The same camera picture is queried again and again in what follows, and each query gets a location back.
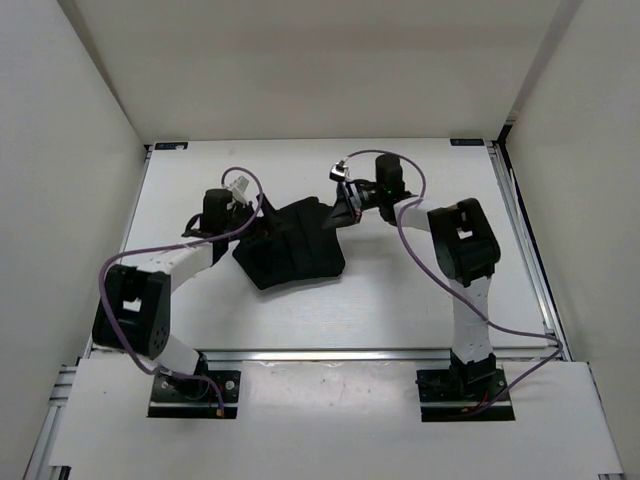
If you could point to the black skirt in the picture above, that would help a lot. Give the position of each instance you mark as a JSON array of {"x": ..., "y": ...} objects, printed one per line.
[{"x": 306, "y": 251}]

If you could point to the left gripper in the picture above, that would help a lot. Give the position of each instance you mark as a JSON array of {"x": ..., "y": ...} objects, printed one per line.
[{"x": 271, "y": 222}]

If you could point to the left blue corner label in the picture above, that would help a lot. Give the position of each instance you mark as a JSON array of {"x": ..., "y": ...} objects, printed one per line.
[{"x": 171, "y": 146}]

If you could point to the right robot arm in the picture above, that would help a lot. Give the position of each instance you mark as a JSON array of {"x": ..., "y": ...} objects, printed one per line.
[{"x": 465, "y": 248}]

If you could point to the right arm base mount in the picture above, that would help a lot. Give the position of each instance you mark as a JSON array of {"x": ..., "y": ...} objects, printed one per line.
[{"x": 441, "y": 401}]

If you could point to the blue corner label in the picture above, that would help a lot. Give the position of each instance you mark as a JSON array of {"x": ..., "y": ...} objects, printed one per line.
[
  {"x": 466, "y": 142},
  {"x": 171, "y": 146}
]

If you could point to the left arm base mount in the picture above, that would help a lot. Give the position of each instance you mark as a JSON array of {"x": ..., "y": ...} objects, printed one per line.
[{"x": 172, "y": 398}]

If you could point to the right blue corner label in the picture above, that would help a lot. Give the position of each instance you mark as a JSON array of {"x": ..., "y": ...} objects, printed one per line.
[{"x": 466, "y": 142}]

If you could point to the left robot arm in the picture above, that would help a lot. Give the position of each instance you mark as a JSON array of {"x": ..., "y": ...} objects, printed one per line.
[{"x": 134, "y": 312}]

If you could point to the front aluminium rail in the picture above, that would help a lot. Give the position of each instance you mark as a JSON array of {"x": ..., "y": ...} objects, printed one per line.
[{"x": 326, "y": 355}]

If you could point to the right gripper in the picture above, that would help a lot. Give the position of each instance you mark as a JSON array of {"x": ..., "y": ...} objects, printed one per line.
[{"x": 348, "y": 209}]

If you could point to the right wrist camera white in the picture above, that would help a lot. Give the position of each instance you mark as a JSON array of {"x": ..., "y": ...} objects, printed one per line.
[{"x": 339, "y": 172}]

